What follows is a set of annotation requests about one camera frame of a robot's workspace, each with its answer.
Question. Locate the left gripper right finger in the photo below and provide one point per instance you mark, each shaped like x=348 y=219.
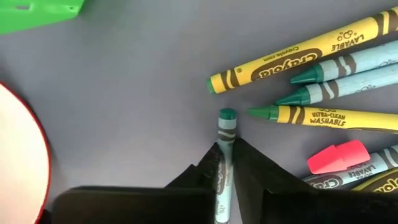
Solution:
x=280 y=202

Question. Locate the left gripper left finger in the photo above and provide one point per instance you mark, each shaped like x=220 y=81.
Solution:
x=140 y=205

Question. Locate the green crayon pale wrapper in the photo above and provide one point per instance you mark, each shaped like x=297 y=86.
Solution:
x=357 y=62
x=227 y=130
x=357 y=84

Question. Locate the green crayon yellow wrapper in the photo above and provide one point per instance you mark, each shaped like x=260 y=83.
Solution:
x=326 y=119
x=280 y=63

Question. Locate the pink eraser cap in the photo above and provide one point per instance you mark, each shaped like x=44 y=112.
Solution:
x=339 y=157

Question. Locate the red dumbbell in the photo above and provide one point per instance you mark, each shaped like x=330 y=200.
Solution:
x=18 y=149

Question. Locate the green plastic basket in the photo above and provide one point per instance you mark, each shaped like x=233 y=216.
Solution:
x=31 y=15

